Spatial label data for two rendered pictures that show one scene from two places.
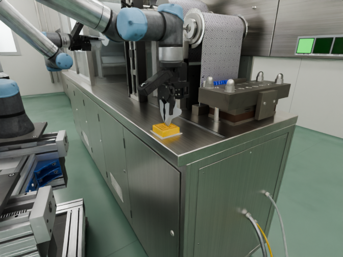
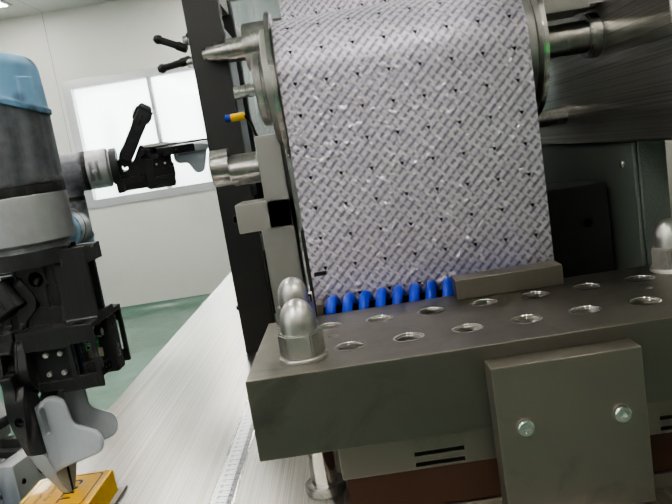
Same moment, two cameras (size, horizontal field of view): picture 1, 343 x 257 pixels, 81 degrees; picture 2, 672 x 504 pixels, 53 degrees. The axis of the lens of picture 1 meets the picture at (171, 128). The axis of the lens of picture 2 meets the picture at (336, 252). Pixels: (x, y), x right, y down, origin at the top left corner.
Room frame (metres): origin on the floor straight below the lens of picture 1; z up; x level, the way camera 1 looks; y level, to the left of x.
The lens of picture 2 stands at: (0.35, -0.52, 1.17)
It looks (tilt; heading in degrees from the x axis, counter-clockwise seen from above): 8 degrees down; 35
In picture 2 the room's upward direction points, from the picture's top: 9 degrees counter-clockwise
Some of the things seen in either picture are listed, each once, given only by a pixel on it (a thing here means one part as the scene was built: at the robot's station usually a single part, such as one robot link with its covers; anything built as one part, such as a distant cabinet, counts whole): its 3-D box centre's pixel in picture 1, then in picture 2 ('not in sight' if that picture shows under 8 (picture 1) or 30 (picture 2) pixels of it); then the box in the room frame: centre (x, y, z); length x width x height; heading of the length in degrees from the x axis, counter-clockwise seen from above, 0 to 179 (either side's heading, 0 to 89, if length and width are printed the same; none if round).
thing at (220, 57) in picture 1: (221, 61); (422, 196); (0.93, -0.22, 1.12); 0.23 x 0.01 x 0.18; 124
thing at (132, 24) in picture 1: (138, 25); not in sight; (0.61, 0.09, 1.23); 0.11 x 0.11 x 0.08; 40
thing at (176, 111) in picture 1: (174, 113); (70, 445); (0.65, -0.01, 0.97); 0.06 x 0.03 x 0.09; 124
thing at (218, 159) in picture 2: not in sight; (221, 167); (0.90, 0.00, 1.18); 0.04 x 0.02 x 0.04; 34
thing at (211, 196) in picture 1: (129, 133); not in sight; (1.72, 0.39, 0.43); 2.52 x 0.64 x 0.86; 34
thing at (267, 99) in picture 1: (266, 104); (570, 431); (0.78, -0.38, 0.96); 0.10 x 0.03 x 0.11; 124
